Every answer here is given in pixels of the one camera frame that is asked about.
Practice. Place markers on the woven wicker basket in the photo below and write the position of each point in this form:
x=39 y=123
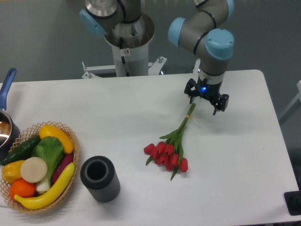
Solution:
x=27 y=134

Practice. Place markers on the dark grey ribbed vase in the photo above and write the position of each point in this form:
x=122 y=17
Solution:
x=99 y=176

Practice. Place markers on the white metal base frame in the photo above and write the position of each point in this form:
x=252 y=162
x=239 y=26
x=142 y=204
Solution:
x=154 y=68

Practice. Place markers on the orange fruit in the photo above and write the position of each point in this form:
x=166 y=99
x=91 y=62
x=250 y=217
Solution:
x=22 y=188

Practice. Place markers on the long yellow banana squash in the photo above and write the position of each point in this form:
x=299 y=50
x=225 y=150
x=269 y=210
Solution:
x=44 y=200

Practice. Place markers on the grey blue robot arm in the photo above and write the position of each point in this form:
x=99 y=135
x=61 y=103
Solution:
x=200 y=35

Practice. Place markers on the white furniture leg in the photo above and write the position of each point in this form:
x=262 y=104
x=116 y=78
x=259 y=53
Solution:
x=293 y=105

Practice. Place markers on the green cucumber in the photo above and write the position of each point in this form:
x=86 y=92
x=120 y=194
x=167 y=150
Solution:
x=21 y=152

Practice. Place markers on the black box at table edge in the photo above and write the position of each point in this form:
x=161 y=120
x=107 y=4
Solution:
x=293 y=202

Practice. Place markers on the beige round disc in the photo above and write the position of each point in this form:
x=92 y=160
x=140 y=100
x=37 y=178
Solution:
x=33 y=170

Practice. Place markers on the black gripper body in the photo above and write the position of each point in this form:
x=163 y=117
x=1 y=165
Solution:
x=210 y=92

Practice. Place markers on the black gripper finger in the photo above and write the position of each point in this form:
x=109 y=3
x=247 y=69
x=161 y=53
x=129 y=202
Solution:
x=191 y=89
x=219 y=102

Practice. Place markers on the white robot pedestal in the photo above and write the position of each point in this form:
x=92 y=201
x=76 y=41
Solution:
x=130 y=46

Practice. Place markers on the purple sweet potato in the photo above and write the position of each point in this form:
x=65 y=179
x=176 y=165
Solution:
x=63 y=163

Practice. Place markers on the red tulip bouquet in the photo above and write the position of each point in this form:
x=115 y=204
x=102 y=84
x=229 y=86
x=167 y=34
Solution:
x=169 y=152

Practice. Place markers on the green bok choy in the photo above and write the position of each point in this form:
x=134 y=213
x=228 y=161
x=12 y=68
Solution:
x=50 y=149

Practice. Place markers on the yellow bell pepper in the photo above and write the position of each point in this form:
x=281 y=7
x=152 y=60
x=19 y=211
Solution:
x=12 y=171

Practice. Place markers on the blue handled saucepan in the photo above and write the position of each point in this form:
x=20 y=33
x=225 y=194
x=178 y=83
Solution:
x=9 y=132

